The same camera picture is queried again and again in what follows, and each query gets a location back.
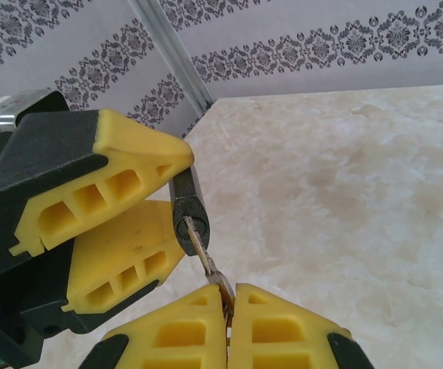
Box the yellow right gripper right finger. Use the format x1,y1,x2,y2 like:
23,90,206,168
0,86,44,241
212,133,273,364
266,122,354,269
228,282,373,369

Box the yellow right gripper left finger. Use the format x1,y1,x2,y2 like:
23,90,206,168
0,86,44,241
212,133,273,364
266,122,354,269
78,283,229,369

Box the small black padlock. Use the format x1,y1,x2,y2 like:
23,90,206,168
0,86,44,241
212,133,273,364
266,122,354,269
168,165,212,258

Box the small silver key bunch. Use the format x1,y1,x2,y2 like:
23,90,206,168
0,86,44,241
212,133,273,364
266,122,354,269
182,215,238,369

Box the aluminium frame post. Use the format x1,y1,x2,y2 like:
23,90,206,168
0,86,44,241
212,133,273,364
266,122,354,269
127,0,217,116

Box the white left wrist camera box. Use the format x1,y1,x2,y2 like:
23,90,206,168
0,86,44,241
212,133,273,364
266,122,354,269
0,88,68,134

